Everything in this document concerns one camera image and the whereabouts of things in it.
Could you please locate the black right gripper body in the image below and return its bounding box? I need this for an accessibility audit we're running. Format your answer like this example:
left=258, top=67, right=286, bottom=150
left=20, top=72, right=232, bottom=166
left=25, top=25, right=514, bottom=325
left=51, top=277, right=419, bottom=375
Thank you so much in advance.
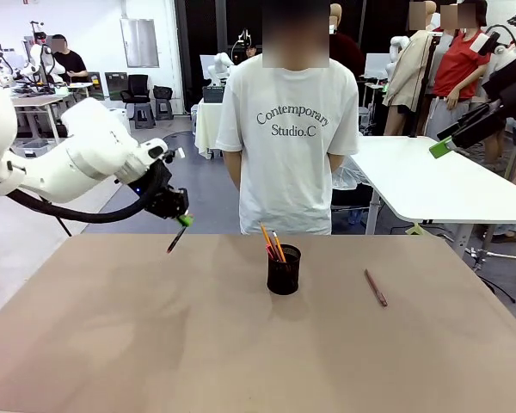
left=482, top=54, right=516, bottom=116

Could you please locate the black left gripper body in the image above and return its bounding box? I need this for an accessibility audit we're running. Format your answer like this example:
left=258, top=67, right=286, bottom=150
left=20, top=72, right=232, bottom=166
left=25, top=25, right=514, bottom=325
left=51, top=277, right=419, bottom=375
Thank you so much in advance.
left=144, top=184, right=188, bottom=220

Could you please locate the black marker with red cap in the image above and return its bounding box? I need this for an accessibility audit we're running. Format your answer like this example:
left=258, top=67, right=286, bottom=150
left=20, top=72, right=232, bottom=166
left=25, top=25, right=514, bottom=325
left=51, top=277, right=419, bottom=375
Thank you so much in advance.
left=166, top=225, right=187, bottom=255

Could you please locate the orange pencil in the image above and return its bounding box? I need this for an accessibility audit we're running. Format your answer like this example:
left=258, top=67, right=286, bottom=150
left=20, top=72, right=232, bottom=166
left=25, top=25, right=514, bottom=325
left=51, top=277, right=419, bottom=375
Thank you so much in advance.
left=260, top=222, right=280, bottom=261

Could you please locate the dark red pen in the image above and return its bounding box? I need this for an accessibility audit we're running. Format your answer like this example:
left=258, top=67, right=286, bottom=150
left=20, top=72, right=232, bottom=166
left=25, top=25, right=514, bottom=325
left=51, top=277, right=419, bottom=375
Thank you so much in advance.
left=364, top=268, right=390, bottom=308

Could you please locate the person's right forearm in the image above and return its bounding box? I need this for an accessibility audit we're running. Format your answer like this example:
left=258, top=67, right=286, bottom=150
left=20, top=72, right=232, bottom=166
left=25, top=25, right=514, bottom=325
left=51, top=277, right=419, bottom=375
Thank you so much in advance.
left=222, top=149, right=244, bottom=194

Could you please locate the black mesh pen holder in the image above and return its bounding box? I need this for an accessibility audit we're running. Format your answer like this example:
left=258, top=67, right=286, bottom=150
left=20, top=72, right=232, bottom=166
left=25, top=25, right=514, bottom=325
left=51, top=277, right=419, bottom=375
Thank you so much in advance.
left=266, top=243, right=303, bottom=297

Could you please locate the mannequin in red t-shirt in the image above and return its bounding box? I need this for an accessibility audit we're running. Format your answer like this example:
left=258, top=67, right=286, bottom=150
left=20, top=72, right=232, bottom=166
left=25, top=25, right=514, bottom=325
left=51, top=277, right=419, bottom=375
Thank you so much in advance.
left=425, top=0, right=507, bottom=173

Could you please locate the table with white cloth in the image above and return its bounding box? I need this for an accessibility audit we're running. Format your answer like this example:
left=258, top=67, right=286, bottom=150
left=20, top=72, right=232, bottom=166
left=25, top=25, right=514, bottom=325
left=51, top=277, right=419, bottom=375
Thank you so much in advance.
left=194, top=98, right=225, bottom=161

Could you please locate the black stool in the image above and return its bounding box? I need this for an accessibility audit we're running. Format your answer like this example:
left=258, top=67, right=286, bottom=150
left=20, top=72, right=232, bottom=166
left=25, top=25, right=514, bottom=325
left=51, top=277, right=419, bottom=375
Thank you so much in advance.
left=152, top=84, right=175, bottom=121

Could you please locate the white board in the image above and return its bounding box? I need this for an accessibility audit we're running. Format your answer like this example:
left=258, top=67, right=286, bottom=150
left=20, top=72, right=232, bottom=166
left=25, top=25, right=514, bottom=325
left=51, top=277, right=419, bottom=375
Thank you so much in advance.
left=364, top=52, right=392, bottom=81

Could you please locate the person in white t-shirt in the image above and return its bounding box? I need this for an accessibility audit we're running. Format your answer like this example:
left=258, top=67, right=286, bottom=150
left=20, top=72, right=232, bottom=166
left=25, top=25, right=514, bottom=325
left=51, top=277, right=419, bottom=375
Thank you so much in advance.
left=216, top=0, right=360, bottom=237

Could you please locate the black tripod leg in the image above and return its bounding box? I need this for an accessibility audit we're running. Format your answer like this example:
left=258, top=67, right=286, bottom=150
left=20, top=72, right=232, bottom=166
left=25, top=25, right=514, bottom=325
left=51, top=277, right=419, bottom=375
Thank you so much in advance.
left=53, top=213, right=73, bottom=238

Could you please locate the black box with green light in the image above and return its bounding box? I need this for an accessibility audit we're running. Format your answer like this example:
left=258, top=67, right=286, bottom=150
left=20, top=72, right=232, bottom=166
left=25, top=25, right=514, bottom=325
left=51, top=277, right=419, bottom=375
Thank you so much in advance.
left=201, top=84, right=226, bottom=105

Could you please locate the black office chair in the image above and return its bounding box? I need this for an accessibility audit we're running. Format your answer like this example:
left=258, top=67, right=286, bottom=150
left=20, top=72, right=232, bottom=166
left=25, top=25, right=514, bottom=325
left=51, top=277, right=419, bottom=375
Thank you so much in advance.
left=120, top=74, right=157, bottom=130

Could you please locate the metal light stand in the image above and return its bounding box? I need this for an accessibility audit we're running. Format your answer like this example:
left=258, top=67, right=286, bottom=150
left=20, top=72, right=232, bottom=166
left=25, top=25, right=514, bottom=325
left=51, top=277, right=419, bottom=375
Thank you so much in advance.
left=466, top=246, right=516, bottom=273

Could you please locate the dark grey case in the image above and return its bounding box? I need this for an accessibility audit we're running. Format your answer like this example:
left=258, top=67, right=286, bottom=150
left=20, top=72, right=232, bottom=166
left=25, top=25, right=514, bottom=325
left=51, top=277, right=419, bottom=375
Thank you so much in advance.
left=104, top=71, right=129, bottom=102

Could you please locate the clear plastic bag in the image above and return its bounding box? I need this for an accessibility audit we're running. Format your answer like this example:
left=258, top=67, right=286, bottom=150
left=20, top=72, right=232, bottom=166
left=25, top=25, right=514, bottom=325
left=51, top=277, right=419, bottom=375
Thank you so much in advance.
left=331, top=163, right=372, bottom=191

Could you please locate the white storage crate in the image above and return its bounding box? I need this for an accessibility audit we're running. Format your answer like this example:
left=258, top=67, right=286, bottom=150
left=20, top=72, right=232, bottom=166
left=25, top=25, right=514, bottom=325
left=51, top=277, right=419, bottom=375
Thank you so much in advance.
left=13, top=138, right=52, bottom=160

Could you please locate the grey background desk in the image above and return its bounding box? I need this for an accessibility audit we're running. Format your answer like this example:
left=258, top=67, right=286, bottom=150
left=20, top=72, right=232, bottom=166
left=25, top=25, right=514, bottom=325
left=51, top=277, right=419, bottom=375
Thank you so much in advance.
left=8, top=83, right=92, bottom=143

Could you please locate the person in black shirt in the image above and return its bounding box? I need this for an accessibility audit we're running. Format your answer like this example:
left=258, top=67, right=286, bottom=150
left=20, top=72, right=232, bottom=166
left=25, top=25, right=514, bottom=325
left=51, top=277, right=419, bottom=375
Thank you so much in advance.
left=51, top=34, right=89, bottom=85

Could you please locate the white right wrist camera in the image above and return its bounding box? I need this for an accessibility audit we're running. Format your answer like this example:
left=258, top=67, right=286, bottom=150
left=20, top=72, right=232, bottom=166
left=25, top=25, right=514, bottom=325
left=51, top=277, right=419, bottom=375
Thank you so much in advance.
left=472, top=32, right=502, bottom=56

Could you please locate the thin black camera cable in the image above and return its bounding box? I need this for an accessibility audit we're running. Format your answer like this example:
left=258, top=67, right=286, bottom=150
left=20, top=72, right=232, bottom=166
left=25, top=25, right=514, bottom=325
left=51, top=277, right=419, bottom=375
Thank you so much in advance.
left=483, top=23, right=516, bottom=45

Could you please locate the thick black left arm hose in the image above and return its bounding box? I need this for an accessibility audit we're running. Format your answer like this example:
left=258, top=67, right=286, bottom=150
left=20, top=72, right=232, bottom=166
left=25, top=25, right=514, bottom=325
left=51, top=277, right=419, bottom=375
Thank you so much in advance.
left=0, top=161, right=175, bottom=225

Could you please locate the grey wall panel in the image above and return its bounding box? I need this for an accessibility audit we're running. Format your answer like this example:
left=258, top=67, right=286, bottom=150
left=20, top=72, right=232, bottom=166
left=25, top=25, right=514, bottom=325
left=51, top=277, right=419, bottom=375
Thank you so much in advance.
left=120, top=18, right=161, bottom=69

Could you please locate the black floor cable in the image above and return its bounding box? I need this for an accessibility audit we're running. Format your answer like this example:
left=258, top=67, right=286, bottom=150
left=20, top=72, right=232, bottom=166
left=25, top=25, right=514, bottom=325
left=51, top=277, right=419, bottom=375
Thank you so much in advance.
left=479, top=274, right=516, bottom=305

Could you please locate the white background robot with cable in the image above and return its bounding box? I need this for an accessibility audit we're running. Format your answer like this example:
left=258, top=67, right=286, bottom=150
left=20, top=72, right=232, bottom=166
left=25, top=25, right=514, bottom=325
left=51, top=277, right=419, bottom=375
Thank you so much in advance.
left=28, top=20, right=66, bottom=85

